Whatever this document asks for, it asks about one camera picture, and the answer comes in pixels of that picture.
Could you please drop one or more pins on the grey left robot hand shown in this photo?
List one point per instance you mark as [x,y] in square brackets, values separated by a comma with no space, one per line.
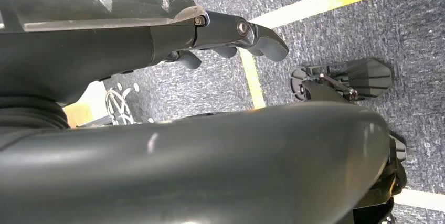
[87,48]

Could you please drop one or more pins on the pale wooden board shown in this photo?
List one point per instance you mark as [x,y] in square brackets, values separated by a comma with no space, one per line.
[79,114]

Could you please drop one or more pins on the narrow yellow floor tape strip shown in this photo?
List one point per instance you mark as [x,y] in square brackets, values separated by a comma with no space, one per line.
[253,80]

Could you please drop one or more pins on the dark grey robot leg shell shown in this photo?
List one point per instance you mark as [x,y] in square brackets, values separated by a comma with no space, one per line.
[208,166]

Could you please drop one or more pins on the black robot foot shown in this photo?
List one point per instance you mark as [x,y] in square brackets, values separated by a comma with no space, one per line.
[368,78]

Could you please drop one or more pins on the black robot ankle joint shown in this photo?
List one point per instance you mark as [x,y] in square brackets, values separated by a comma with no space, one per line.
[394,177]

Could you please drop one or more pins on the white floor tape strip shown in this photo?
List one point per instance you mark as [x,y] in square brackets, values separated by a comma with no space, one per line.
[420,200]

